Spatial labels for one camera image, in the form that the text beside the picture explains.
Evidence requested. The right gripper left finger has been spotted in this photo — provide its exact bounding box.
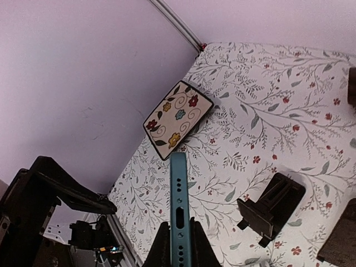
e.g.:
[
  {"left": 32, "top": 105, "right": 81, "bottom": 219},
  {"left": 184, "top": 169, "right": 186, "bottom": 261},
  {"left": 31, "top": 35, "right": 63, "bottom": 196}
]
[{"left": 142, "top": 222, "right": 171, "bottom": 267}]

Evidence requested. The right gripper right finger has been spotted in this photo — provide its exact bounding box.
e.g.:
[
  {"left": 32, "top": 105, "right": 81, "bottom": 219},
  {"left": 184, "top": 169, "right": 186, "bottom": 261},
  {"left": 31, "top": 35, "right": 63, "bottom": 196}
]
[{"left": 190, "top": 217, "right": 220, "bottom": 267}]

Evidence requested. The teal smartphone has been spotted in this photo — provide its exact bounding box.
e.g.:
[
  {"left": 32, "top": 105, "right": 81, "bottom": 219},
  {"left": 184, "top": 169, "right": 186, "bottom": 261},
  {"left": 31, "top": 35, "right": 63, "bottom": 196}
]
[{"left": 170, "top": 152, "right": 192, "bottom": 267}]

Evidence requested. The black smartphone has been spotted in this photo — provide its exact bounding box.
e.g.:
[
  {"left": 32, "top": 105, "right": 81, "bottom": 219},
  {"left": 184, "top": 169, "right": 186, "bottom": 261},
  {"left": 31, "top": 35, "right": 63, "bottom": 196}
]
[{"left": 317, "top": 214, "right": 356, "bottom": 265}]

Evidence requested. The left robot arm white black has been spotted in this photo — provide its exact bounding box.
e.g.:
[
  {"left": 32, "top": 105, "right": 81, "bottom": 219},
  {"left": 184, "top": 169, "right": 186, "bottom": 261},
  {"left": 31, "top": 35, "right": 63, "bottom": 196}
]
[{"left": 1, "top": 156, "right": 117, "bottom": 266}]

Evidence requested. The black folding phone stand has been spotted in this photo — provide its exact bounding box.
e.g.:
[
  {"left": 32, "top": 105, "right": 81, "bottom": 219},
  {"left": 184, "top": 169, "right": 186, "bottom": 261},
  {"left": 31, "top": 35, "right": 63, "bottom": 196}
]
[{"left": 237, "top": 172, "right": 306, "bottom": 248}]

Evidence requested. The floral square coaster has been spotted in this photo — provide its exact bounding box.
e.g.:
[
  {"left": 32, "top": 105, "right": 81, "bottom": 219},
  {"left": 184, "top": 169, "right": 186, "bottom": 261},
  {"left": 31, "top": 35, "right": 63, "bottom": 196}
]
[{"left": 143, "top": 81, "right": 214, "bottom": 160}]

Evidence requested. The black cylinder speaker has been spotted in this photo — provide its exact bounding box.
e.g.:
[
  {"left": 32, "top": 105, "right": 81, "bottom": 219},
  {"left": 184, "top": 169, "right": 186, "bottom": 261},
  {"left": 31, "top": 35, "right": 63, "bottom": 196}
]
[{"left": 347, "top": 67, "right": 356, "bottom": 106}]

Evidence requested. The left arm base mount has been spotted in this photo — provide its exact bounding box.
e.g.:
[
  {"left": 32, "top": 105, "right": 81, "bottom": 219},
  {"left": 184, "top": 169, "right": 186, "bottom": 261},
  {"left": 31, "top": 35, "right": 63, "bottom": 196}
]
[{"left": 68, "top": 215, "right": 124, "bottom": 266}]

